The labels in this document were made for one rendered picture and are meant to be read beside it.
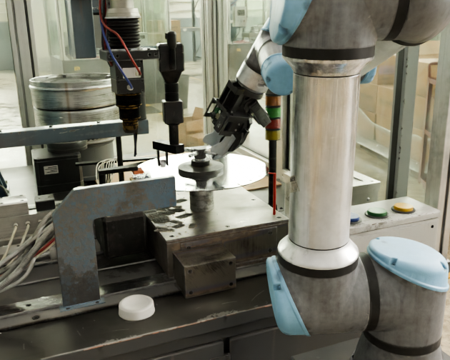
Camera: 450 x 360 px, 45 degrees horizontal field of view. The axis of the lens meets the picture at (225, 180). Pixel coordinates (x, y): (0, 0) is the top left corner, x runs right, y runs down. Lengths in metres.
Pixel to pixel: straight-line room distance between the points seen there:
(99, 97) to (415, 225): 1.11
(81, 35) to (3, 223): 0.48
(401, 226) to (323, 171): 0.52
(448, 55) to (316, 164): 0.60
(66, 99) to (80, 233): 0.83
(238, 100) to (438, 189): 0.49
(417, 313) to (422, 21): 0.40
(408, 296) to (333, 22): 0.39
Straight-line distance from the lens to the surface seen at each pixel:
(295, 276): 0.76
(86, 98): 1.85
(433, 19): 0.71
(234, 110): 1.19
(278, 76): 1.03
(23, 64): 2.25
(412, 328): 0.84
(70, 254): 1.11
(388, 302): 0.81
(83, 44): 1.32
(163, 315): 1.10
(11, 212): 1.39
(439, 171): 1.28
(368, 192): 1.40
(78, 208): 1.08
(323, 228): 0.74
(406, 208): 1.22
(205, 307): 1.12
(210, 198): 1.32
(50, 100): 1.87
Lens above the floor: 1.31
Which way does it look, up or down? 17 degrees down
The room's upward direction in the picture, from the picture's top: 1 degrees counter-clockwise
